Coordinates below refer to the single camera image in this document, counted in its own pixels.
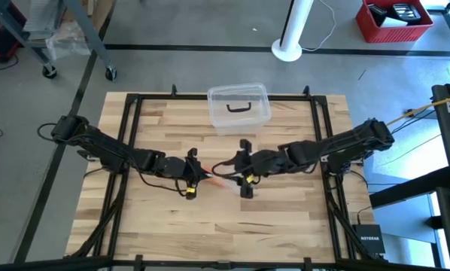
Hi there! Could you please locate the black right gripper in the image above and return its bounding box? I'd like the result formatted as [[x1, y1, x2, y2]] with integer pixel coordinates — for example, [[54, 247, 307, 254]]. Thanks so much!
[[232, 139, 286, 199]]

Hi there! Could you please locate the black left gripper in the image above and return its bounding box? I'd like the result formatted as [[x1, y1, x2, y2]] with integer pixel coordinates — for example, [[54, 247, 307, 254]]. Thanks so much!
[[160, 148, 213, 199]]

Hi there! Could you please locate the orange elastic bandage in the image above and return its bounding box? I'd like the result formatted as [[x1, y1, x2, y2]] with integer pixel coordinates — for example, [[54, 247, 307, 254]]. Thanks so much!
[[205, 166, 232, 188]]

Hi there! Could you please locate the clear plastic storage bin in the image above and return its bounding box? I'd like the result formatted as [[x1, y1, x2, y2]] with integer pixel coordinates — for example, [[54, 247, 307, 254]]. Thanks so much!
[[206, 82, 273, 136]]

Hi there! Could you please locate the grey metal cart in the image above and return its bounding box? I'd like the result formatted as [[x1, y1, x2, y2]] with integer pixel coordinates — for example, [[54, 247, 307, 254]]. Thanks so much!
[[0, 0, 117, 82]]

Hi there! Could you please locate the crumpled clear plastic wrap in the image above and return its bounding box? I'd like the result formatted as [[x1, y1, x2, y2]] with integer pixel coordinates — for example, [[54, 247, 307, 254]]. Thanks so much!
[[46, 18, 91, 61]]

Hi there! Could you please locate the brown cardboard sheet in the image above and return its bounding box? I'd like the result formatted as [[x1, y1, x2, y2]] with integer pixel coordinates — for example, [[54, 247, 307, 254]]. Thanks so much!
[[61, 0, 115, 33]]

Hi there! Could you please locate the red plastic crate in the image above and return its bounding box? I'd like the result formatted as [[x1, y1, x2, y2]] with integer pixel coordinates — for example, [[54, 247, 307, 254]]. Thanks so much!
[[355, 0, 435, 44]]

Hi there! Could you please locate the plain black device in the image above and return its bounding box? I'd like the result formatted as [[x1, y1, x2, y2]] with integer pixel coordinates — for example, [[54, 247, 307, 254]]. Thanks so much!
[[366, 3, 388, 27]]

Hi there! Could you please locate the white paper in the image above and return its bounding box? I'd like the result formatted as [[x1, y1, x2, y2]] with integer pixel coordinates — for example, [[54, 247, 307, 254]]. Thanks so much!
[[381, 17, 409, 28]]

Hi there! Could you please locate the white sheet stack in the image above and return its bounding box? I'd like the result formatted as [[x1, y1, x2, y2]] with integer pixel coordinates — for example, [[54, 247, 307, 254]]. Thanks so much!
[[23, 0, 66, 33]]

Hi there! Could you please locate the striped black device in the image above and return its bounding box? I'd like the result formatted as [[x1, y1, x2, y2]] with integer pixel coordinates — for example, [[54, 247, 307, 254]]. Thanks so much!
[[392, 2, 422, 22]]

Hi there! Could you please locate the left wrist cable yellow tag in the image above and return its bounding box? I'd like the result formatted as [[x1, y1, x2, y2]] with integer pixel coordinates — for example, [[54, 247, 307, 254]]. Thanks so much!
[[136, 171, 196, 199]]

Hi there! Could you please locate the black aluminium table frame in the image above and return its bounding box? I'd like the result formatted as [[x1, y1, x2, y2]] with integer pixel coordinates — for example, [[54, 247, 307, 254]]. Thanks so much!
[[62, 84, 386, 271]]

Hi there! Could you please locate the black switch cable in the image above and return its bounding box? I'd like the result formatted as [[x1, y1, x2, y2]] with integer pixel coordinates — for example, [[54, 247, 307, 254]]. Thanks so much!
[[356, 205, 372, 227]]

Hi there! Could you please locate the black Netgear network switch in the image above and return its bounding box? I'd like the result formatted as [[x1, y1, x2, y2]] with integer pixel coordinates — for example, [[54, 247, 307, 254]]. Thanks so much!
[[351, 224, 386, 255]]

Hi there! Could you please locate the white fan cable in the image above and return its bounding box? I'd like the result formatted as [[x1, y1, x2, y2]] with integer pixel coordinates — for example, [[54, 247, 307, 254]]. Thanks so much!
[[302, 0, 337, 53]]

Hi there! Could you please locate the black cable bundle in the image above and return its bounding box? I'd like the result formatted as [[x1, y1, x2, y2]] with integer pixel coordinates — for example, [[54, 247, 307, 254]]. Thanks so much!
[[390, 108, 436, 135]]

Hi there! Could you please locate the black case power cable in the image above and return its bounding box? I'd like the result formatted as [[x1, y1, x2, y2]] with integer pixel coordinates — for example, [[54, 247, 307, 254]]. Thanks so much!
[[0, 54, 19, 72]]

